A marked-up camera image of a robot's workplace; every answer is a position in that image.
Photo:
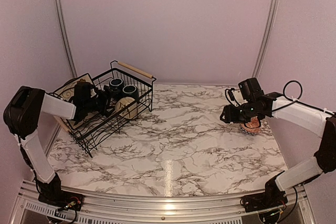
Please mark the left aluminium corner post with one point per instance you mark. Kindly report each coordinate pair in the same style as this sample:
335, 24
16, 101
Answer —
65, 39

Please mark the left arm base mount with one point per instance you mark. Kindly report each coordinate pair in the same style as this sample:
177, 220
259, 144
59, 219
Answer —
65, 199

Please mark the dark green mug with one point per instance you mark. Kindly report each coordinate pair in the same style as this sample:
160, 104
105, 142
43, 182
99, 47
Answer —
130, 94

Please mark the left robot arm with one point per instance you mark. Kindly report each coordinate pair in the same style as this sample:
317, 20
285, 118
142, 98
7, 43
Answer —
22, 116

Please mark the right aluminium corner post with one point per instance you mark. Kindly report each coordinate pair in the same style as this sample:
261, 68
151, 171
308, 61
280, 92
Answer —
270, 21

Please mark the beige ceramic bowl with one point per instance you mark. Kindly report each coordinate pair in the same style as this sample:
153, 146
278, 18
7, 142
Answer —
127, 108

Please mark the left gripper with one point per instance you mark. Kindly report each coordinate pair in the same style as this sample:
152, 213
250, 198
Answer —
106, 99

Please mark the blue zigzag patterned bowl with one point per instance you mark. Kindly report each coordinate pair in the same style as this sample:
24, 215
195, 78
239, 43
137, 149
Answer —
252, 127

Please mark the aluminium corner post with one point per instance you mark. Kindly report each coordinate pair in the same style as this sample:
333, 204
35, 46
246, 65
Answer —
270, 21
65, 39

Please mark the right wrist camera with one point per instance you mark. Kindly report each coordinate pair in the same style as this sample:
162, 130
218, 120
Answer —
251, 92

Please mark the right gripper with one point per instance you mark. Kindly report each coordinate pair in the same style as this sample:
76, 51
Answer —
229, 115

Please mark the square floral ceramic plate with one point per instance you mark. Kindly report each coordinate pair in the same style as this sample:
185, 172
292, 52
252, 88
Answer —
66, 93

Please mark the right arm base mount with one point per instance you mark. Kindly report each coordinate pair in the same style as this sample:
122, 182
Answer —
257, 202

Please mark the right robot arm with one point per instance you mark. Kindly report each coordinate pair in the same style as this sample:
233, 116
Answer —
319, 122

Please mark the black wire dish rack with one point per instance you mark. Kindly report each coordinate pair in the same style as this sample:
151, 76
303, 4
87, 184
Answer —
97, 129

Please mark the dark blue mug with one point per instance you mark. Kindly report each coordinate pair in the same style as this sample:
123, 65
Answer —
114, 88

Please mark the aluminium front rail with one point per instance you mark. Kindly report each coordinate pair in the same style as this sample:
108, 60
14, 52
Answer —
112, 208

